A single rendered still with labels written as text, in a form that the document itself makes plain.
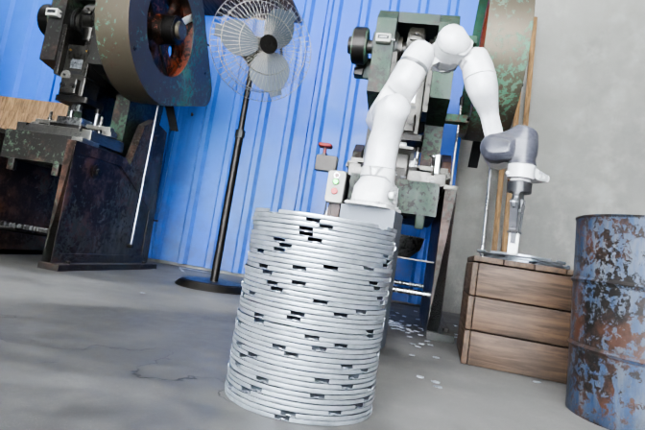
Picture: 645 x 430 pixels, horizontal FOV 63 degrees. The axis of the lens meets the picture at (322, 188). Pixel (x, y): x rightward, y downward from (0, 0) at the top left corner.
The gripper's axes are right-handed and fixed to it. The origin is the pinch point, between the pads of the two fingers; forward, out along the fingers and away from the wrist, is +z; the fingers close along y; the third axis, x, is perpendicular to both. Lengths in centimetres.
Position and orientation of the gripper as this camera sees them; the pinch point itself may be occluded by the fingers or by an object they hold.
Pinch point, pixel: (513, 244)
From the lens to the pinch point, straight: 179.2
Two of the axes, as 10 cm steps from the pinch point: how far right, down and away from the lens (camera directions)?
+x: 8.4, 0.7, -5.3
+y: -5.1, -1.7, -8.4
